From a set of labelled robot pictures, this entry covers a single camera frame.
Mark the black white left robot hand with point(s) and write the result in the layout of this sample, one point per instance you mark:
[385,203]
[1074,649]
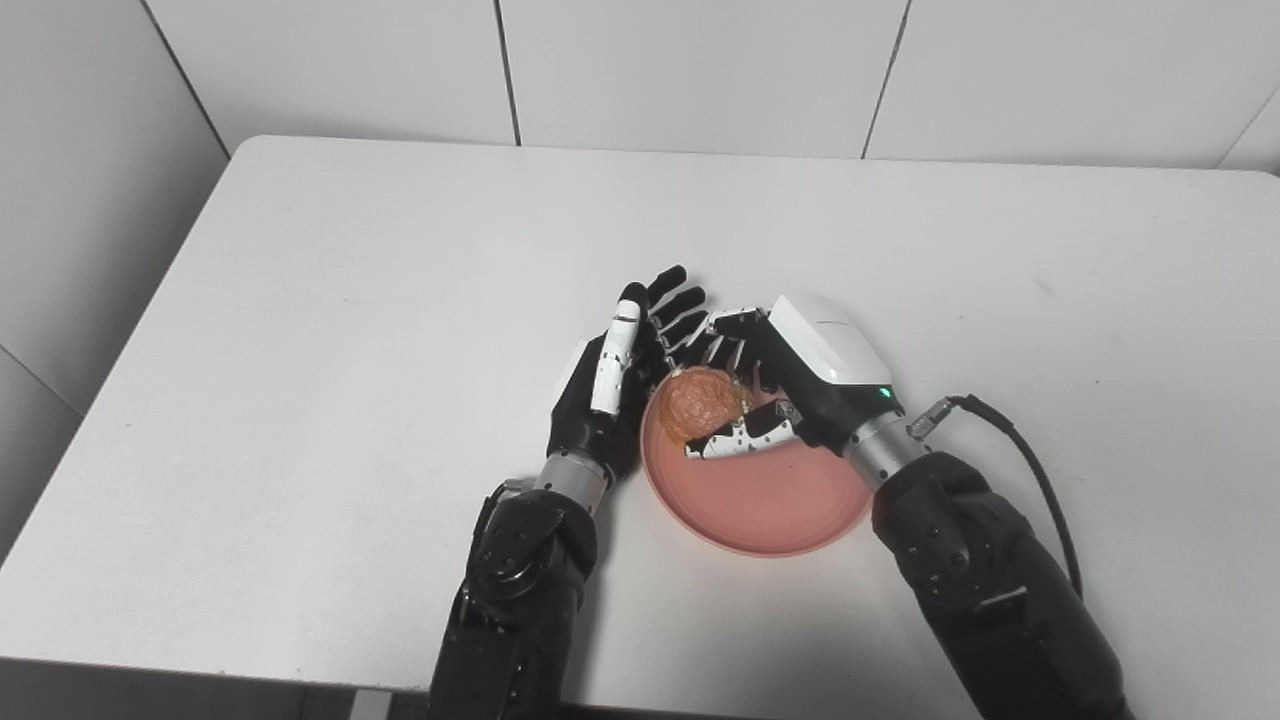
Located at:
[580,410]

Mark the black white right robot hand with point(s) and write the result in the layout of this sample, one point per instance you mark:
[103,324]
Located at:
[830,360]

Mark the orange cream puff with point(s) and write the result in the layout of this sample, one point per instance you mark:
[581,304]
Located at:
[700,400]

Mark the pink round plate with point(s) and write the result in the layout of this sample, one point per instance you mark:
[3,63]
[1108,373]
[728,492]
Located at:
[760,500]

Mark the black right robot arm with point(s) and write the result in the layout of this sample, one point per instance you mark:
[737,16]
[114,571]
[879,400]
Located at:
[980,570]

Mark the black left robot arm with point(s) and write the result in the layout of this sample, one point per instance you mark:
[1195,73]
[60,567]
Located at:
[520,600]

